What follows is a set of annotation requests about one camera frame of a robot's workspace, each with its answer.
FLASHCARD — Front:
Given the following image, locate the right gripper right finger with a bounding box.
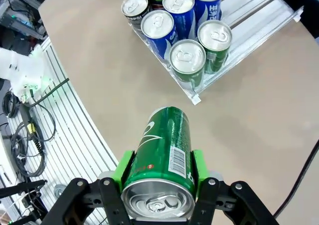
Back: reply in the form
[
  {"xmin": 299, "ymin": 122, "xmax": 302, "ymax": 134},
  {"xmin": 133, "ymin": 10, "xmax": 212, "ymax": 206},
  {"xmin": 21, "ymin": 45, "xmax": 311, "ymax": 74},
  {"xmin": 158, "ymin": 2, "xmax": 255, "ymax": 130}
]
[{"xmin": 190, "ymin": 149, "xmax": 280, "ymax": 225}]

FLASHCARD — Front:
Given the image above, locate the green beverage can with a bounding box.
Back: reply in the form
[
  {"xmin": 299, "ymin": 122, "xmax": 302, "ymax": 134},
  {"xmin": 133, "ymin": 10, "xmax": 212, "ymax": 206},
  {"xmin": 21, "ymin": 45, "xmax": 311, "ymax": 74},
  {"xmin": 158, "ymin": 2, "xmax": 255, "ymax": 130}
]
[
  {"xmin": 169, "ymin": 38, "xmax": 207, "ymax": 88},
  {"xmin": 121, "ymin": 107, "xmax": 196, "ymax": 217},
  {"xmin": 197, "ymin": 19, "xmax": 233, "ymax": 73}
]

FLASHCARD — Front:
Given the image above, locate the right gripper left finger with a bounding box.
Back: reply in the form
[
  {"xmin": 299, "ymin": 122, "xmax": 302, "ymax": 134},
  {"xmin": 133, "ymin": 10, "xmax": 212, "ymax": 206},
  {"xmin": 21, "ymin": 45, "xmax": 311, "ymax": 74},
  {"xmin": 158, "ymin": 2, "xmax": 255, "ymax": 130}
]
[{"xmin": 42, "ymin": 150, "xmax": 137, "ymax": 225}]

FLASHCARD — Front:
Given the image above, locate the ribbed white base platform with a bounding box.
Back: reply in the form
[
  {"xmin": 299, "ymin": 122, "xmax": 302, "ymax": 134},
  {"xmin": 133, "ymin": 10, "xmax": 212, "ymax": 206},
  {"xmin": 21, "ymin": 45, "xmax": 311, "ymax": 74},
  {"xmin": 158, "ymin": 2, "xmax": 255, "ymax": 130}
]
[{"xmin": 0, "ymin": 35, "xmax": 120, "ymax": 225}]

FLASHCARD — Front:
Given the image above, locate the thin black cable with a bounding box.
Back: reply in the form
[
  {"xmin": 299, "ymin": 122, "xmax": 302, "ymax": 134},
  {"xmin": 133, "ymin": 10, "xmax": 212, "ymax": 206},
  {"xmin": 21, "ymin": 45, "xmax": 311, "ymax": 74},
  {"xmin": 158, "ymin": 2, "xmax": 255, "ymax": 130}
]
[{"xmin": 24, "ymin": 77, "xmax": 70, "ymax": 107}]

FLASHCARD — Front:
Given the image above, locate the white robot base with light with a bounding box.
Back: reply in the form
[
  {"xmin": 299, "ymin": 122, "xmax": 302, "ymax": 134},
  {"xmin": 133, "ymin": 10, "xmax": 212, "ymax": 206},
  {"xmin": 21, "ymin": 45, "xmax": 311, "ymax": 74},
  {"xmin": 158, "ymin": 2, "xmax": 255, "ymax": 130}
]
[{"xmin": 0, "ymin": 47, "xmax": 54, "ymax": 103}]

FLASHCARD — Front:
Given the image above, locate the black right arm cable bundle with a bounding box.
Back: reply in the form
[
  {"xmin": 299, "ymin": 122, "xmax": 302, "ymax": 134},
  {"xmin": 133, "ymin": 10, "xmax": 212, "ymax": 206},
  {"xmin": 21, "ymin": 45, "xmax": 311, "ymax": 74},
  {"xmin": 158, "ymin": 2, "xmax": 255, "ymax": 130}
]
[{"xmin": 273, "ymin": 144, "xmax": 319, "ymax": 217}]

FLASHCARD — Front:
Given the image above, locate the black floor cable bundle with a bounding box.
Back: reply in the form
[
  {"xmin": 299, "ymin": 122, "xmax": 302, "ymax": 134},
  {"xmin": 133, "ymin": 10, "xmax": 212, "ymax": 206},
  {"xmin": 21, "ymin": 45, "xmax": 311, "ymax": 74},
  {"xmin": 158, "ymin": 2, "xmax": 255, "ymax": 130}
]
[{"xmin": 2, "ymin": 90, "xmax": 55, "ymax": 178}]

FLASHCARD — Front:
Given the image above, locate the clear plastic can dispenser rack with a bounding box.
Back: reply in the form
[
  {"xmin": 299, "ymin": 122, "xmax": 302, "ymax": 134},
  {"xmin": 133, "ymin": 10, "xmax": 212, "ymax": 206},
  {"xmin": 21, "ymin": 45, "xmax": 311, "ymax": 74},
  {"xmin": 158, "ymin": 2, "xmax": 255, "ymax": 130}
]
[{"xmin": 128, "ymin": 0, "xmax": 305, "ymax": 106}]

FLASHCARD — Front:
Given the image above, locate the metal equipment rack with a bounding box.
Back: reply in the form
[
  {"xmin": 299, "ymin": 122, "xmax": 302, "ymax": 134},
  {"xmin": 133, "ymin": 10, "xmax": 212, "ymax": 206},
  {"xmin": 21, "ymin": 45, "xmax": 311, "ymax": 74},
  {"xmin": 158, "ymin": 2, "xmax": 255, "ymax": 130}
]
[{"xmin": 0, "ymin": 0, "xmax": 48, "ymax": 40}]

